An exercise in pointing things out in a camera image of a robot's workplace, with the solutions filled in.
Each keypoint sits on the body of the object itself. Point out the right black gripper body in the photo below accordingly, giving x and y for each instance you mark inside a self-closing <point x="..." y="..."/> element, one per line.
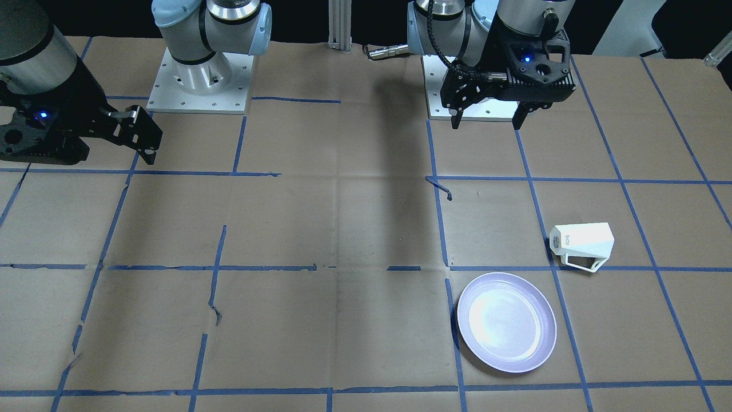
<point x="79" y="94"/>

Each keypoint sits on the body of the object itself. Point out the silver cable connector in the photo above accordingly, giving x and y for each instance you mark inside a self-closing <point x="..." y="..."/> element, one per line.
<point x="382" y="53"/>

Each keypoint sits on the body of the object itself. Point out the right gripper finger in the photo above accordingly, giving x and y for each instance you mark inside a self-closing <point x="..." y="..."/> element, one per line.
<point x="134" y="128"/>

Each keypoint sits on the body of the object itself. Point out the lavender plate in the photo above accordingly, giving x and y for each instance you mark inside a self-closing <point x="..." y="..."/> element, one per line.
<point x="507" y="322"/>

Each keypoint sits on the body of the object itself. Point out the aluminium frame post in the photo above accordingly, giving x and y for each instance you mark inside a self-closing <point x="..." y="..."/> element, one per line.
<point x="339" y="37"/>

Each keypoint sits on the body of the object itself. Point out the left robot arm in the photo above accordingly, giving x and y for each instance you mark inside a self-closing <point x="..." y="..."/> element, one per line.
<point x="456" y="31"/>

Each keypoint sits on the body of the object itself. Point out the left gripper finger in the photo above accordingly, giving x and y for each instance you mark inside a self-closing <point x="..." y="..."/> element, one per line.
<point x="460" y="91"/>
<point x="522" y="112"/>

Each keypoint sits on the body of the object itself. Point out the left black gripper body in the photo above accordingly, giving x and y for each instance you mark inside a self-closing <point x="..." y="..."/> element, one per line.
<point x="496" y="52"/>

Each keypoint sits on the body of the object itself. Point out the white angular cup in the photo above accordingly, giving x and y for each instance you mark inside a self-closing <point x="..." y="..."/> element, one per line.
<point x="584" y="246"/>

